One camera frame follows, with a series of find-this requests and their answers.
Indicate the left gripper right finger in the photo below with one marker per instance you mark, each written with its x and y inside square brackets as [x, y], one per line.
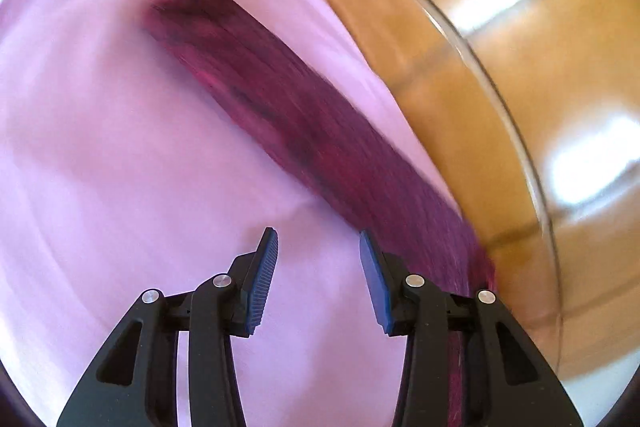
[505, 379]

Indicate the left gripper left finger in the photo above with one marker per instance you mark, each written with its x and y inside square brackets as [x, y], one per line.
[132, 379]

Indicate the dark red floral garment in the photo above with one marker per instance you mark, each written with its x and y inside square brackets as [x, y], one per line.
[381, 244]

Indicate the pink bed sheet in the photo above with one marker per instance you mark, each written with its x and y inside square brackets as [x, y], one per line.
[120, 173]

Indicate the wooden panelled wardrobe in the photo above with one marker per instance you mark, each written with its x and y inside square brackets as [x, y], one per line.
[530, 111]

